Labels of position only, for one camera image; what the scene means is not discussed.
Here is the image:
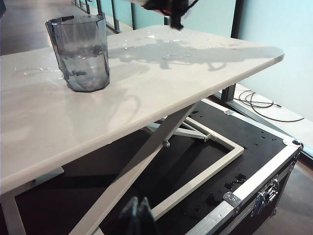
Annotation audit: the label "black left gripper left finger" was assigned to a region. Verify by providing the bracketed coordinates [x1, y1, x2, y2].
[119, 196, 139, 235]

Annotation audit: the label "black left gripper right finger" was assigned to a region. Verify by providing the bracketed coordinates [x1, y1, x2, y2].
[137, 197, 157, 235]

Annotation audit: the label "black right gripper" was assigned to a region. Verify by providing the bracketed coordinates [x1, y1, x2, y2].
[144, 0, 200, 31]

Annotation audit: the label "grey transparent faceted mug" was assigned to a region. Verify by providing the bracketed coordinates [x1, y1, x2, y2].
[45, 14, 110, 93]

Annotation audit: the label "thin black floor cable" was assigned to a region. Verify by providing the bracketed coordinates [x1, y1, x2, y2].
[239, 90, 305, 122]

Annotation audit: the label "white folding lift table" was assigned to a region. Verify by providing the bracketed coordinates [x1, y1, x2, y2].
[0, 84, 245, 235]

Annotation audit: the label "chrome case butterfly latch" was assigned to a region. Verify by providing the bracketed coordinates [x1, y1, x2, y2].
[254, 178, 280, 216]

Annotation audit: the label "black flight case aluminium edges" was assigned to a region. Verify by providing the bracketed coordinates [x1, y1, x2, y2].
[14, 97, 304, 235]

